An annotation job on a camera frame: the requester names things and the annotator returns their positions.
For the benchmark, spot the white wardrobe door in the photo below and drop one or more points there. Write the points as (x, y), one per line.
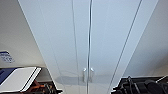
(56, 33)
(113, 33)

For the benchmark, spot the orange folding stand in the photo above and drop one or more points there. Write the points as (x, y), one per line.
(36, 87)

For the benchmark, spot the white folding tabletop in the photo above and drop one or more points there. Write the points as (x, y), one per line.
(20, 78)

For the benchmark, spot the blue fabric cover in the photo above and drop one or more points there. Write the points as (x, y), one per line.
(5, 75)

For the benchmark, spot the white wardrobe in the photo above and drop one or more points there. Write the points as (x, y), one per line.
(30, 20)

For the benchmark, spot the blue white wall sign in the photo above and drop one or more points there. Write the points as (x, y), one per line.
(6, 57)

